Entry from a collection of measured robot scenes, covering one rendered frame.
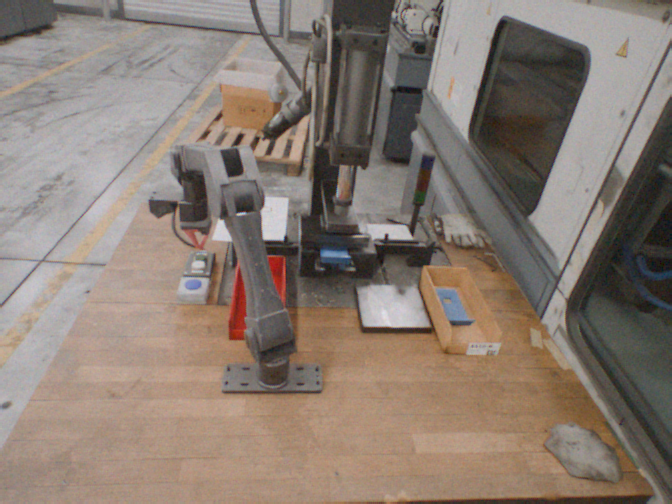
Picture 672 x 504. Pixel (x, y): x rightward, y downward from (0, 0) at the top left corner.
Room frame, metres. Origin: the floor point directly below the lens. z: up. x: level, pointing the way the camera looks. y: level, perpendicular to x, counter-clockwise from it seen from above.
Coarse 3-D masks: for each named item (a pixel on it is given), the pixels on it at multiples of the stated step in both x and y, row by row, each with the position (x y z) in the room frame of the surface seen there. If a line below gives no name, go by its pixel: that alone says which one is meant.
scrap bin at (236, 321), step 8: (272, 256) 0.98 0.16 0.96; (280, 256) 0.99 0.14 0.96; (272, 264) 0.98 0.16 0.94; (280, 264) 0.98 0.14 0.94; (240, 272) 0.95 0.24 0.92; (272, 272) 0.98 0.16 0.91; (280, 272) 0.98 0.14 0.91; (240, 280) 0.94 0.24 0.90; (280, 280) 0.96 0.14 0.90; (240, 288) 0.90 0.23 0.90; (280, 288) 0.92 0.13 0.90; (232, 296) 0.81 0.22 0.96; (240, 296) 0.87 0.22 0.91; (280, 296) 0.89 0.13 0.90; (232, 304) 0.78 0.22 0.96; (240, 304) 0.84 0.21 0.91; (232, 312) 0.77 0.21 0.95; (240, 312) 0.81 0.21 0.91; (232, 320) 0.77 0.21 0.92; (240, 320) 0.79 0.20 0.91; (232, 328) 0.75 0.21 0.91; (240, 328) 0.76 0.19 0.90; (232, 336) 0.73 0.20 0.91; (240, 336) 0.73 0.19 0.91
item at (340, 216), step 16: (352, 176) 1.04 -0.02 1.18; (336, 192) 1.19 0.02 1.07; (336, 208) 1.04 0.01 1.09; (352, 208) 1.08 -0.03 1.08; (304, 224) 1.04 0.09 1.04; (320, 224) 1.04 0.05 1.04; (336, 224) 0.99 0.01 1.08; (352, 224) 1.00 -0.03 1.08; (304, 240) 0.99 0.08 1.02; (320, 240) 0.99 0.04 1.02; (336, 240) 1.00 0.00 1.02; (352, 240) 1.01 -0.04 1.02; (368, 240) 1.01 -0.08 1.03
